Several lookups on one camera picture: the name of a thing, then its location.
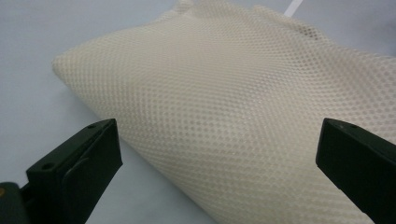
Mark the white strap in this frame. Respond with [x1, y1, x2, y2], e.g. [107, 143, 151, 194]
[283, 0, 304, 18]

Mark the cream mesh laundry bag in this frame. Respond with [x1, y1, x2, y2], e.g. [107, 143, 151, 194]
[51, 0, 396, 224]

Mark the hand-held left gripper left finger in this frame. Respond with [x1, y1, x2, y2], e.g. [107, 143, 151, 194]
[21, 118, 123, 224]

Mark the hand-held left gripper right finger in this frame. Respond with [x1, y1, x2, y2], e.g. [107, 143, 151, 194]
[315, 118, 396, 224]

